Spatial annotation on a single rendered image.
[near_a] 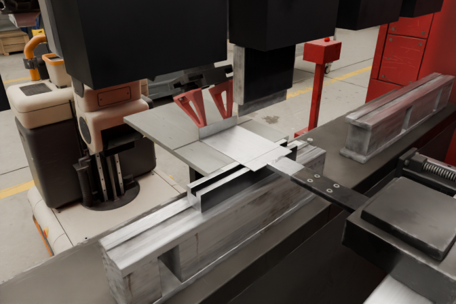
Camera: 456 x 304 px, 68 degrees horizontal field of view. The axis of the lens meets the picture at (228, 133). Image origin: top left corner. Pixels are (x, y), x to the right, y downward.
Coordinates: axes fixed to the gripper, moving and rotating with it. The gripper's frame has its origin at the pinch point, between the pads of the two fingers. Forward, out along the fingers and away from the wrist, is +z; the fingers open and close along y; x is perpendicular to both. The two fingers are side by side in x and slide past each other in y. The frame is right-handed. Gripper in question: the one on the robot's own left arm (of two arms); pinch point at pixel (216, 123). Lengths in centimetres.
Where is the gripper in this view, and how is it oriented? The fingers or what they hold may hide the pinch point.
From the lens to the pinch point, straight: 59.7
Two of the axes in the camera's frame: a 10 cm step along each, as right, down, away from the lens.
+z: 3.0, 9.5, 0.8
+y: 7.7, -2.9, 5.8
